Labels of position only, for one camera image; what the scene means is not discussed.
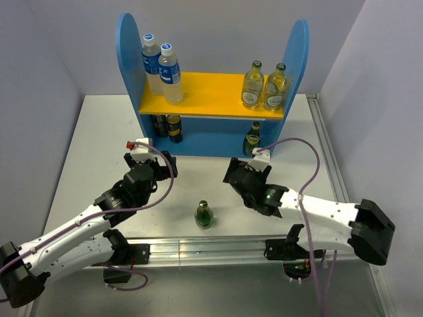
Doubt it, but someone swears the yellow glass bottle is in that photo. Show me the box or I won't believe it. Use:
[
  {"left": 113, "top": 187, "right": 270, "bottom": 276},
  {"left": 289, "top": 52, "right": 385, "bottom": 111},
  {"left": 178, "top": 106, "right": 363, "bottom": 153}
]
[
  {"left": 261, "top": 63, "right": 288, "bottom": 112},
  {"left": 241, "top": 60, "right": 264, "bottom": 109}
]

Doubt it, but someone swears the dark can front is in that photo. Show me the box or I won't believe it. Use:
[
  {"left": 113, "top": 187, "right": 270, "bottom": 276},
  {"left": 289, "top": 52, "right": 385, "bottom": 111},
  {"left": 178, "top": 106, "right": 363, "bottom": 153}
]
[{"left": 166, "top": 115, "right": 183, "bottom": 143}]

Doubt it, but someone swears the aluminium rail right side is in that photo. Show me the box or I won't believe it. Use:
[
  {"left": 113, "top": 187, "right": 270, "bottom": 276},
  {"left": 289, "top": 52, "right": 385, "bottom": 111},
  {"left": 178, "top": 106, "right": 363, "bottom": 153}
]
[{"left": 306, "top": 94, "right": 350, "bottom": 203}]

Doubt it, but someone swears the blue and yellow wooden shelf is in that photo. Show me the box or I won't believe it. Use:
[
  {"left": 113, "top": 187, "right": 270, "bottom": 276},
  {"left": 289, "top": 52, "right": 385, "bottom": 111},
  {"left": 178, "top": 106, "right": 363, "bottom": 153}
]
[{"left": 115, "top": 13, "right": 310, "bottom": 157}]

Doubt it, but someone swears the aluminium rail front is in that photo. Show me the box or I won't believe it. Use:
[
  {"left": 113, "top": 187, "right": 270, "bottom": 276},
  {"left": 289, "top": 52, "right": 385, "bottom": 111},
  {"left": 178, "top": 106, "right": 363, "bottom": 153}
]
[{"left": 31, "top": 234, "right": 379, "bottom": 271}]

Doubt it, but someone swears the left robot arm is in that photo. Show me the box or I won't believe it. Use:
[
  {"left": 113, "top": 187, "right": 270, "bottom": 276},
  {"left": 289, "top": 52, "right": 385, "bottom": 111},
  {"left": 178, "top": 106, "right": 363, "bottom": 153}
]
[{"left": 1, "top": 151, "right": 178, "bottom": 308}]

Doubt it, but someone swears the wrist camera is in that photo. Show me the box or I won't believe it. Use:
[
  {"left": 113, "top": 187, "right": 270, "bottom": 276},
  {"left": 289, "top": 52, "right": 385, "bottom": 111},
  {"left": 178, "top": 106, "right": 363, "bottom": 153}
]
[
  {"left": 247, "top": 147, "right": 270, "bottom": 172},
  {"left": 126, "top": 137, "right": 155, "bottom": 162}
]

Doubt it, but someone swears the green glass bottle front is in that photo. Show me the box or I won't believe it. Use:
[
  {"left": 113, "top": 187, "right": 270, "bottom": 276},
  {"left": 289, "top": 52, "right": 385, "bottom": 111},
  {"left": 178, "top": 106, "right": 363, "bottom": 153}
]
[{"left": 194, "top": 200, "right": 214, "bottom": 229}]

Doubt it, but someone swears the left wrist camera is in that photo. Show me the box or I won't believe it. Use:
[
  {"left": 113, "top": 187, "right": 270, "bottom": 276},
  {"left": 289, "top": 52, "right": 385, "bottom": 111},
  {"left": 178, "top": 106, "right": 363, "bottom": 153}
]
[{"left": 126, "top": 137, "right": 155, "bottom": 162}]

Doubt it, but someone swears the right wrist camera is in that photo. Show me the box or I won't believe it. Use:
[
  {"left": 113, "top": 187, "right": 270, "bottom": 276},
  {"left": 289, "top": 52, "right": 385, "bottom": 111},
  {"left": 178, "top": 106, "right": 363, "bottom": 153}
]
[{"left": 247, "top": 147, "right": 270, "bottom": 172}]

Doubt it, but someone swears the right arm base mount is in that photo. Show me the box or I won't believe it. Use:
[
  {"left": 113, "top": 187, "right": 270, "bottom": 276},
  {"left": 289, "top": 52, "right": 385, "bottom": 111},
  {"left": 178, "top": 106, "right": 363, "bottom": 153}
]
[{"left": 263, "top": 237, "right": 312, "bottom": 280}]

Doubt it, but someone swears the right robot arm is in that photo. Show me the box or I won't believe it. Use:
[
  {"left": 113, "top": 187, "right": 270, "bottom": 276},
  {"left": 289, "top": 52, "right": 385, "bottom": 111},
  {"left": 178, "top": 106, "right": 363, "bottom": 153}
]
[{"left": 223, "top": 158, "right": 395, "bottom": 265}]

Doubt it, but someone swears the Pocari bottle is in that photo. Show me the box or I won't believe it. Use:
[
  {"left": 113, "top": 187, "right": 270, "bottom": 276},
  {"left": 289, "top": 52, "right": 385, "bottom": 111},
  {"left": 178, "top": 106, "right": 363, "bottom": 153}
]
[
  {"left": 141, "top": 33, "right": 163, "bottom": 95},
  {"left": 159, "top": 43, "right": 184, "bottom": 105}
]

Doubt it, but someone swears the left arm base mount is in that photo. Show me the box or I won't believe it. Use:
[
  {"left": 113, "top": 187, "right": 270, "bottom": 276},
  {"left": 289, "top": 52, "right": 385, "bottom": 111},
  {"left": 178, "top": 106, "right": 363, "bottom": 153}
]
[{"left": 103, "top": 244, "right": 150, "bottom": 291}]

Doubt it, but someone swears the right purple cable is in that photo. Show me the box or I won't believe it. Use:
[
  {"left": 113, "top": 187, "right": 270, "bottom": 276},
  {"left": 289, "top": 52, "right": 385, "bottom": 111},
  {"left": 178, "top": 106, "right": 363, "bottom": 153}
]
[{"left": 257, "top": 137, "right": 338, "bottom": 317}]

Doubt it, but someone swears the yellow glass bottle right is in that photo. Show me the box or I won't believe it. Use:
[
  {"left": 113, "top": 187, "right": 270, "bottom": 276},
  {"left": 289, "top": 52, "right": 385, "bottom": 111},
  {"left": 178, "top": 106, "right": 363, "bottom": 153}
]
[{"left": 261, "top": 63, "right": 288, "bottom": 112}]

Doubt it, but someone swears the aluminium rail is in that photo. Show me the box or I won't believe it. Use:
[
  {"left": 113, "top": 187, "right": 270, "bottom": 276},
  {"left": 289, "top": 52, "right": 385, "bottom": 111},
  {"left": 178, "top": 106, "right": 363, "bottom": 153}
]
[
  {"left": 306, "top": 94, "right": 350, "bottom": 203},
  {"left": 31, "top": 234, "right": 379, "bottom": 271}
]

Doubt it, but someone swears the dark can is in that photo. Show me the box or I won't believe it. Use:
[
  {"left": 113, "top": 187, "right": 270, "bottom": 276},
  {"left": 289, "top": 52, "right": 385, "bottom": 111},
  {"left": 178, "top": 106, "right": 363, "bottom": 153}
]
[
  {"left": 151, "top": 115, "right": 168, "bottom": 137},
  {"left": 166, "top": 115, "right": 183, "bottom": 143}
]

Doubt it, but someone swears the green glass bottle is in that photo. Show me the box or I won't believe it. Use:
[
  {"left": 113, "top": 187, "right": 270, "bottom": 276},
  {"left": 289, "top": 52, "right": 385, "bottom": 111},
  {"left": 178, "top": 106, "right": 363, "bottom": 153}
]
[
  {"left": 243, "top": 122, "right": 260, "bottom": 157},
  {"left": 194, "top": 200, "right": 214, "bottom": 229}
]

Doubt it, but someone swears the yellow glass bottle left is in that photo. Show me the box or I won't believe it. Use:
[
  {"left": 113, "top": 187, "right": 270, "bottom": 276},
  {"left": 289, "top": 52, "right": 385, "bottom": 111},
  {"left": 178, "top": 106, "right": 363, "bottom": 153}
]
[{"left": 241, "top": 60, "right": 264, "bottom": 109}]

